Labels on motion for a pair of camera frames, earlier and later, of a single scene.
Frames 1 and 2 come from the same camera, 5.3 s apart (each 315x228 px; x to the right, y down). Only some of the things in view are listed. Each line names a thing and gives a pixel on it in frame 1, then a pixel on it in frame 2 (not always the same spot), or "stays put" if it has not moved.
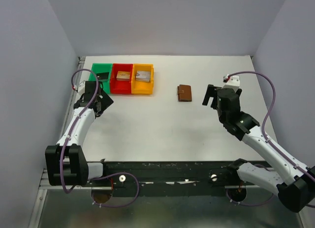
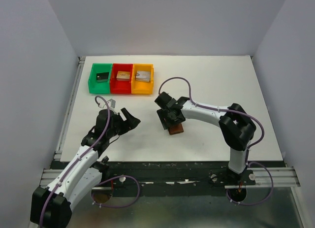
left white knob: [122, 178] stays put
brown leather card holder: [184, 92] → [175, 129]
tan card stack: [123, 76] stays put
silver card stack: [143, 76] stays put
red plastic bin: [121, 87] stays put
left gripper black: [106, 101] → [131, 122]
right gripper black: [211, 91] → [162, 115]
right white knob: [214, 177] stays put
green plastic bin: [102, 68] stays put
